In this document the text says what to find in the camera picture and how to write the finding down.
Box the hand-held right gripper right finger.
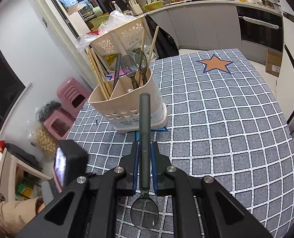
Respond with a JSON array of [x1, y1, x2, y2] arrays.
[[150, 141, 273, 238]]

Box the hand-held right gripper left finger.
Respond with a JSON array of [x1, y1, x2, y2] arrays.
[[15, 141, 140, 238]]

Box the clear spoon dark handle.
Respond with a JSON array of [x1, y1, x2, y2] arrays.
[[130, 93, 159, 230], [134, 50, 149, 85]]

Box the beige plastic utensil holder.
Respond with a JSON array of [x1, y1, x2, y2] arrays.
[[88, 67, 168, 133]]

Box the wooden chopstick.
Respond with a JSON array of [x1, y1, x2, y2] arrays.
[[136, 30, 147, 85], [92, 48, 112, 96], [85, 48, 107, 100], [147, 25, 160, 66], [88, 47, 110, 99]]

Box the dark utensil handle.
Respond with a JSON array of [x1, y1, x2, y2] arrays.
[[113, 54, 123, 91]]

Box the dark spoons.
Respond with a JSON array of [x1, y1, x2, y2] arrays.
[[120, 54, 139, 90]]

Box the person's left forearm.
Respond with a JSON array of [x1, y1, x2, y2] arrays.
[[0, 197, 44, 238]]

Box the bag of potatoes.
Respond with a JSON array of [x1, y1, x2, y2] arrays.
[[28, 126, 58, 155]]

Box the pink plastic stool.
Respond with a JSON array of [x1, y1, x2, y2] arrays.
[[57, 78, 92, 118], [43, 109, 76, 140]]

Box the dark folded cloth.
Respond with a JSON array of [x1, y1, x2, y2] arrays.
[[4, 143, 43, 172]]

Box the dark vegetable bag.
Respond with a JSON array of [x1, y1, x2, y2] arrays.
[[36, 101, 62, 122]]

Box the white storage shelf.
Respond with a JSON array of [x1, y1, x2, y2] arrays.
[[0, 134, 52, 204]]

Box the checked grey tablecloth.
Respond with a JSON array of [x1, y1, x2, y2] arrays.
[[66, 48, 294, 238]]

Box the pink paper star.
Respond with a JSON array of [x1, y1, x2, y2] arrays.
[[107, 72, 125, 80]]

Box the yellow bag in cart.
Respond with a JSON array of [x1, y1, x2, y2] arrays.
[[105, 53, 119, 66]]

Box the orange paper star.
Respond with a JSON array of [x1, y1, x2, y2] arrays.
[[196, 54, 234, 74]]

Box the black plastic bag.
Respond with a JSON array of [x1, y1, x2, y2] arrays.
[[145, 13, 180, 60]]

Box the beige plastic basket cart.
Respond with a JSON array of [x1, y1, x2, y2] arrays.
[[89, 20, 150, 66]]

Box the green plastic basins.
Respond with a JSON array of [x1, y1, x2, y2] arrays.
[[87, 6, 111, 31]]

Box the clear plastic bags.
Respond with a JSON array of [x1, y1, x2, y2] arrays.
[[76, 10, 138, 53]]

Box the grey kitchen cabinets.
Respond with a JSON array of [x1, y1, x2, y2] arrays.
[[147, 1, 284, 56]]

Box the blue white package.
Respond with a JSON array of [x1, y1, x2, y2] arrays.
[[57, 0, 87, 8]]

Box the white chopstick caddy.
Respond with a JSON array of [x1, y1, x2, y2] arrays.
[[129, 0, 143, 16]]

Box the green colander basket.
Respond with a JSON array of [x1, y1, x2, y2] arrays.
[[142, 1, 164, 12]]

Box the cardboard box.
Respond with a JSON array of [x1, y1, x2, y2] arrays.
[[264, 50, 284, 78]]

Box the white fridge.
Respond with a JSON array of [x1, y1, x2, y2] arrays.
[[277, 11, 294, 139]]

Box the built-in black oven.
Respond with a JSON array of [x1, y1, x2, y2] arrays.
[[236, 5, 284, 49]]

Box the small steel saucepan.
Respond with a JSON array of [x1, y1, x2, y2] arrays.
[[254, 0, 282, 8]]

